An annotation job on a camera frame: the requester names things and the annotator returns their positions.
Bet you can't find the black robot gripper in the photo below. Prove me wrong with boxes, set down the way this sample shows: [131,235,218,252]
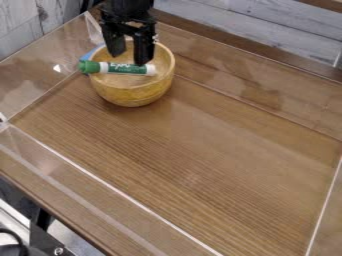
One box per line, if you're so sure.
[100,0,157,66]

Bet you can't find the green Expo marker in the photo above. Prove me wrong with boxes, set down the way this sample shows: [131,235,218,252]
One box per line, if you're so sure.
[78,60,157,76]

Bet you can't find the clear acrylic tray walls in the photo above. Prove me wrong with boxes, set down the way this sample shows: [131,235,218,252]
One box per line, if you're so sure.
[0,14,342,256]

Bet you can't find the blue block behind bowl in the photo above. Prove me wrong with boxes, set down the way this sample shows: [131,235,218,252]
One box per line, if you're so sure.
[79,43,107,76]

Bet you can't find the brown wooden bowl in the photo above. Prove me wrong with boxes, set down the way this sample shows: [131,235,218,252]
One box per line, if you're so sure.
[88,43,175,107]

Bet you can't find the black cable at corner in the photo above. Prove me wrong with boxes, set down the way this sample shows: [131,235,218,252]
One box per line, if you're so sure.
[0,227,31,256]

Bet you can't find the black table leg bracket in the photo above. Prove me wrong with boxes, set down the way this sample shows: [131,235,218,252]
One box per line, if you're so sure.
[30,208,76,256]

